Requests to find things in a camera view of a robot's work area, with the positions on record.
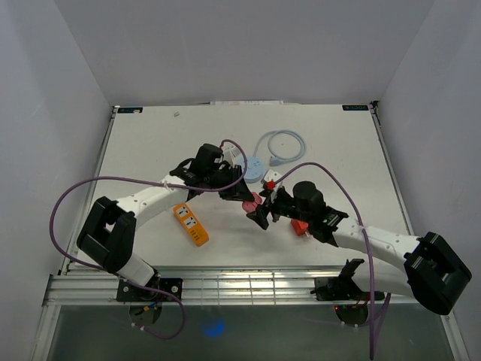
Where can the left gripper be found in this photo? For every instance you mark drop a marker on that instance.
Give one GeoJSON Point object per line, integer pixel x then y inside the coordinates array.
{"type": "Point", "coordinates": [241, 191]}

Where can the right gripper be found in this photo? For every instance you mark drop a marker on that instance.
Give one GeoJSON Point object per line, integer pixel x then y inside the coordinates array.
{"type": "Point", "coordinates": [259, 216]}

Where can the pink plug adapter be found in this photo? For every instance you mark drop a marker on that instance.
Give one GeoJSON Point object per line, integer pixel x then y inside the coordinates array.
{"type": "Point", "coordinates": [251, 206]}

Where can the round blue power socket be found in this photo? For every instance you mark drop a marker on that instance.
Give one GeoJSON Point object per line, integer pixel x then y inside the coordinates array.
{"type": "Point", "coordinates": [255, 170]}

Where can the red cube socket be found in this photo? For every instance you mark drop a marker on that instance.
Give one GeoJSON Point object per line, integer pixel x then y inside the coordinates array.
{"type": "Point", "coordinates": [300, 228]}

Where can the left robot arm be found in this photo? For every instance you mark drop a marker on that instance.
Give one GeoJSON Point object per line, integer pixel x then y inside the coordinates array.
{"type": "Point", "coordinates": [108, 233]}

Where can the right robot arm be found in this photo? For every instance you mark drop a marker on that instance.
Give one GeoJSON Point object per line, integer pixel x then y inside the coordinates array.
{"type": "Point", "coordinates": [425, 268]}

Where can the orange power strip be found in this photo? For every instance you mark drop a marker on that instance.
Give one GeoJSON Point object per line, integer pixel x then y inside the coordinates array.
{"type": "Point", "coordinates": [191, 224]}

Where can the right blue corner label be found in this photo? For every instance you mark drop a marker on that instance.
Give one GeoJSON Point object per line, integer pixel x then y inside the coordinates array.
{"type": "Point", "coordinates": [355, 107]}

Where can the blue corner label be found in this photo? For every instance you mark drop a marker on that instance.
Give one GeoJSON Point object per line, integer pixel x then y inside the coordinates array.
{"type": "Point", "coordinates": [130, 110]}
{"type": "Point", "coordinates": [355, 107]}

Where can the left blue corner label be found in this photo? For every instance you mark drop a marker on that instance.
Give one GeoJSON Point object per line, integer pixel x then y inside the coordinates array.
{"type": "Point", "coordinates": [130, 110]}

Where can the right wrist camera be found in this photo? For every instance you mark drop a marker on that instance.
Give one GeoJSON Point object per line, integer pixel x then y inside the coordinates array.
{"type": "Point", "coordinates": [273, 179]}

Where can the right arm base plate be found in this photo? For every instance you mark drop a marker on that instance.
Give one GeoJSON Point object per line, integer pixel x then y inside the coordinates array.
{"type": "Point", "coordinates": [338, 289]}

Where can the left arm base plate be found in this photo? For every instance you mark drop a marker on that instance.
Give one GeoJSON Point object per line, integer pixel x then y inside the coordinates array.
{"type": "Point", "coordinates": [170, 287]}

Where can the aluminium frame rail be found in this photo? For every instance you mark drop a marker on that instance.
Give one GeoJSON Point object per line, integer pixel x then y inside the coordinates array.
{"type": "Point", "coordinates": [201, 287]}

